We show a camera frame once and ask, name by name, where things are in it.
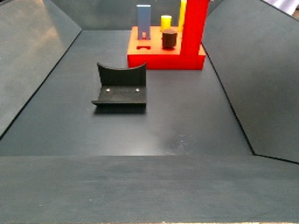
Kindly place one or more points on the red arch block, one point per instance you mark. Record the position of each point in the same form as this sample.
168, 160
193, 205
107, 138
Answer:
195, 16

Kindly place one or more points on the red peg board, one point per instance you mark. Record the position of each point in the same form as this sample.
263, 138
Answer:
147, 51

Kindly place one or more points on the blue arch block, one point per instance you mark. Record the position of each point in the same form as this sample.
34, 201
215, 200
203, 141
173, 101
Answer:
143, 10

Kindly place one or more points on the yellow arch block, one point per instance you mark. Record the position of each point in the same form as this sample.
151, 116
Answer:
183, 5

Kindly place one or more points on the brown pentagon peg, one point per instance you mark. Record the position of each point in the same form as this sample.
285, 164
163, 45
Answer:
169, 36

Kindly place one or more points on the yellow cylinder peg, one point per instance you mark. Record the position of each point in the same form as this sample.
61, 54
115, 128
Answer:
165, 22

